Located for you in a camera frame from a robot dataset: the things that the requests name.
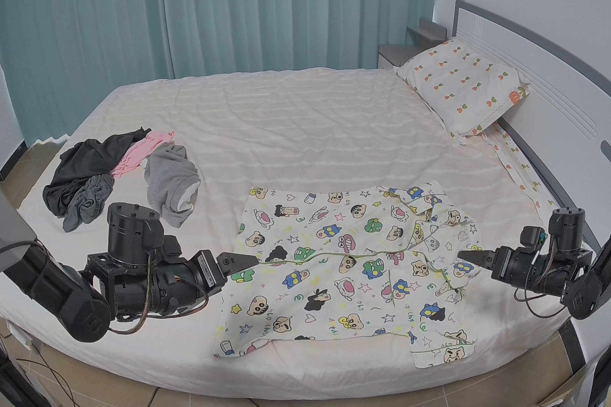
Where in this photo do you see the pink garment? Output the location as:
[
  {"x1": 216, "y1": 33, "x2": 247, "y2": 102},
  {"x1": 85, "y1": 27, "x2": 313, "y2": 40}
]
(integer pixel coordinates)
[{"x1": 111, "y1": 131, "x2": 176, "y2": 178}]

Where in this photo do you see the white printed pillow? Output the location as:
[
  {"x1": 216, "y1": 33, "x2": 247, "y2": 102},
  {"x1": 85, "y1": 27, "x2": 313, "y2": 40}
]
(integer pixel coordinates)
[{"x1": 394, "y1": 38, "x2": 531, "y2": 144}]

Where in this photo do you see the black cable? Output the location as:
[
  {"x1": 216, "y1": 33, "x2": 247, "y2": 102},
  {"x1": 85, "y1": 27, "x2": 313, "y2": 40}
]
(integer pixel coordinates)
[
  {"x1": 107, "y1": 291, "x2": 210, "y2": 335},
  {"x1": 515, "y1": 288, "x2": 571, "y2": 321}
]

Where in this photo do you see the white printed pyjama top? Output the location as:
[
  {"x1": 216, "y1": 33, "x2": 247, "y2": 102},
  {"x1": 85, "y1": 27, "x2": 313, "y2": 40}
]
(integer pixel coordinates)
[{"x1": 212, "y1": 180, "x2": 480, "y2": 370}]

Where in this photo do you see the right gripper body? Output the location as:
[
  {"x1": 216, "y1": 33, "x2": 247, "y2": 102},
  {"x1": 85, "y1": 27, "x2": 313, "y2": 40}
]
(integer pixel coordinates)
[{"x1": 495, "y1": 247, "x2": 550, "y2": 290}]

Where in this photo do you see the black garment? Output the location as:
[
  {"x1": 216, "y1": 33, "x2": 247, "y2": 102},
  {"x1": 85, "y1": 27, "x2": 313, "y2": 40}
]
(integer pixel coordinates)
[{"x1": 43, "y1": 127, "x2": 152, "y2": 219}]

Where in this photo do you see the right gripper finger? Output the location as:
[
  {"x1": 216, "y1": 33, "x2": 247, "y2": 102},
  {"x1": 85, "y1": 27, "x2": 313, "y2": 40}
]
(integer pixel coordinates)
[{"x1": 457, "y1": 248, "x2": 497, "y2": 272}]

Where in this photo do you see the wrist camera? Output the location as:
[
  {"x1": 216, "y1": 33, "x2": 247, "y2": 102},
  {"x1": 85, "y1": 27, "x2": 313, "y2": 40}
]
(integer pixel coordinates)
[
  {"x1": 161, "y1": 234, "x2": 186, "y2": 264},
  {"x1": 519, "y1": 226, "x2": 546, "y2": 259}
]

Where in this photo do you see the dark grey garment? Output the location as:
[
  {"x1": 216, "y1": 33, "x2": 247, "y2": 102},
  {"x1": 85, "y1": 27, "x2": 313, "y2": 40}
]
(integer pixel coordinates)
[{"x1": 62, "y1": 174, "x2": 116, "y2": 233}]

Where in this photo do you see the grey bedside table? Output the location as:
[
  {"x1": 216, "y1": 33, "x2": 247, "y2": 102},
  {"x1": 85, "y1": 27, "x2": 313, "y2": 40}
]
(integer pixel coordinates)
[{"x1": 378, "y1": 17, "x2": 447, "y2": 69}]

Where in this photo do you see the bed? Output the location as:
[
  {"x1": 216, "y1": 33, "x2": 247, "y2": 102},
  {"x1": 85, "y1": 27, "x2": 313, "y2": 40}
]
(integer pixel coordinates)
[{"x1": 0, "y1": 0, "x2": 611, "y2": 401}]

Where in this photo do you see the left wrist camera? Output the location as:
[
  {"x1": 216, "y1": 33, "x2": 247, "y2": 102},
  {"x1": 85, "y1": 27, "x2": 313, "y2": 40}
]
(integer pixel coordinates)
[{"x1": 161, "y1": 234, "x2": 186, "y2": 264}]

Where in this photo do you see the grey sweatshirt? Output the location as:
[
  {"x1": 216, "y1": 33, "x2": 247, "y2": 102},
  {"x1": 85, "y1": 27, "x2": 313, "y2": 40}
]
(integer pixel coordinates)
[{"x1": 144, "y1": 144, "x2": 201, "y2": 228}]

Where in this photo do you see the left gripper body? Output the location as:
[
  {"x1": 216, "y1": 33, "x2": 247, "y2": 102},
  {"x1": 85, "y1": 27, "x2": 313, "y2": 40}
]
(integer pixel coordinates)
[{"x1": 160, "y1": 250, "x2": 226, "y2": 315}]

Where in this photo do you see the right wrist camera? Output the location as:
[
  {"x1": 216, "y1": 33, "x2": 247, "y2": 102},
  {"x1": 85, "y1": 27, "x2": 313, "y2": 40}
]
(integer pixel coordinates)
[{"x1": 519, "y1": 226, "x2": 546, "y2": 259}]

